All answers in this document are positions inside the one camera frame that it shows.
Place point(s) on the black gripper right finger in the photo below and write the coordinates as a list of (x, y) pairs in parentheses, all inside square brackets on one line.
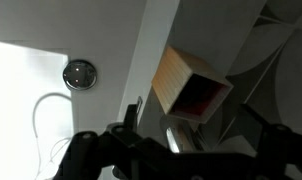
[(284, 150)]

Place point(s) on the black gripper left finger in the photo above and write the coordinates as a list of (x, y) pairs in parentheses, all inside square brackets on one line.
[(91, 156)]

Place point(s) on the small wooden box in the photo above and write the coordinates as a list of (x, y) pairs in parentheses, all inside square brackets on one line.
[(177, 76)]

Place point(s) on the chrome sink faucet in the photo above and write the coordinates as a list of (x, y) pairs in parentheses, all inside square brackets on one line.
[(171, 138)]

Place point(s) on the round black metal knob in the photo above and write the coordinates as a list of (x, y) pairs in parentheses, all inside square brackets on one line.
[(79, 74)]

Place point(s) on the white rectangular sink basin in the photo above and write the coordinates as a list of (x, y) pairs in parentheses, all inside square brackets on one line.
[(101, 30)]

